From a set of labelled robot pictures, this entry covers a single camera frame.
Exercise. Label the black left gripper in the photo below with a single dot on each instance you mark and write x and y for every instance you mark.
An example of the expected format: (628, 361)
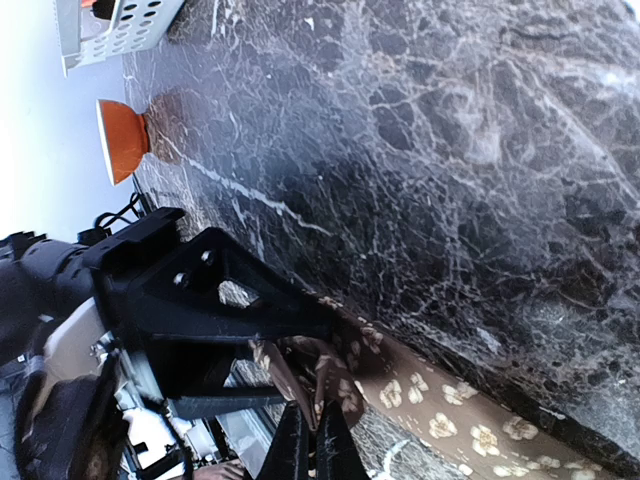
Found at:
(206, 290)

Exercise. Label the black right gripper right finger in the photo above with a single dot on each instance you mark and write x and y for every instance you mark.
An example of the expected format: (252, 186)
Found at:
(337, 455)

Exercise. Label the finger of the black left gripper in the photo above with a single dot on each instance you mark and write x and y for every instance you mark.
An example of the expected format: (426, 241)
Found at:
(225, 400)

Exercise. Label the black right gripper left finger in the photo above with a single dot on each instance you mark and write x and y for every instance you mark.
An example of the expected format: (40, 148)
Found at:
(288, 455)

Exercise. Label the brown floral tie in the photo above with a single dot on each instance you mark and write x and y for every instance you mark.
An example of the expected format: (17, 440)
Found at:
(363, 366)

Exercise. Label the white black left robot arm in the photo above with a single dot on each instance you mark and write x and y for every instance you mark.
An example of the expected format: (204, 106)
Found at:
(68, 425)

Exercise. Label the orange white bowl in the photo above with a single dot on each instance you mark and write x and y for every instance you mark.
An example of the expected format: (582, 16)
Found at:
(124, 139)

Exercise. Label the white perforated plastic basket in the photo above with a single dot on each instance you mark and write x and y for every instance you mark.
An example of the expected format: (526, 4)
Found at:
(135, 26)

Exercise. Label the orange navy striped tie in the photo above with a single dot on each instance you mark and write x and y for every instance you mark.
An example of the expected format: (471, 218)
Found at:
(101, 9)

